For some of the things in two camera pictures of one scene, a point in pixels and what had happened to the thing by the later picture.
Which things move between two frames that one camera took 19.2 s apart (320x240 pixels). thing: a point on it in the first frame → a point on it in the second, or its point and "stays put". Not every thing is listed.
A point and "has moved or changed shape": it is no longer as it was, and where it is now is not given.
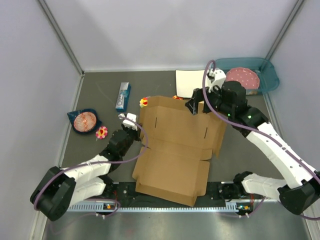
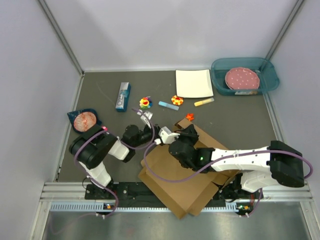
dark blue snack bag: x=84 y=120 stays put
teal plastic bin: x=268 y=78 stays put
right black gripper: x=192 y=104 → x=189 y=132
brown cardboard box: x=173 y=164 has moved or changed shape
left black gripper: x=137 y=133 → x=157 y=128
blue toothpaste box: x=122 y=105 stays put
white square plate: x=187 y=81 stays put
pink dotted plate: x=247 y=76 stays put
